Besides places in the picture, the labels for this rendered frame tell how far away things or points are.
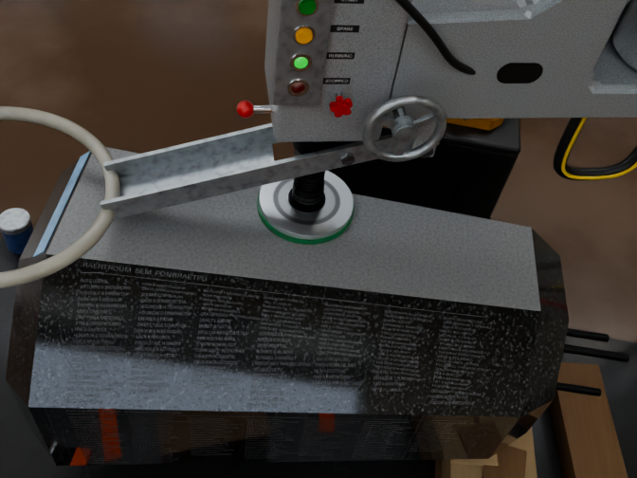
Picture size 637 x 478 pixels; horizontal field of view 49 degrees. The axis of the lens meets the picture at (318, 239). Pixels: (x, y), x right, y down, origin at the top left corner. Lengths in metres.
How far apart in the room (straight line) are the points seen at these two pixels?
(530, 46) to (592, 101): 0.21
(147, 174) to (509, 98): 0.76
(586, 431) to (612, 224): 1.01
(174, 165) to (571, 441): 1.42
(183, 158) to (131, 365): 0.45
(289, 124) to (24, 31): 2.41
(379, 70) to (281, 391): 0.70
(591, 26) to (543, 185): 1.78
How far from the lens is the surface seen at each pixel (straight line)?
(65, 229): 1.56
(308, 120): 1.25
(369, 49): 1.17
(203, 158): 1.52
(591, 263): 2.83
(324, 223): 1.52
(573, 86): 1.37
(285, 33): 1.11
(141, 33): 3.46
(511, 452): 2.04
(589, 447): 2.29
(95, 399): 1.57
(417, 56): 1.21
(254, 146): 1.50
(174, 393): 1.53
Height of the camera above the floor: 1.98
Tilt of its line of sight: 51 degrees down
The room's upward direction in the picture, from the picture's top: 10 degrees clockwise
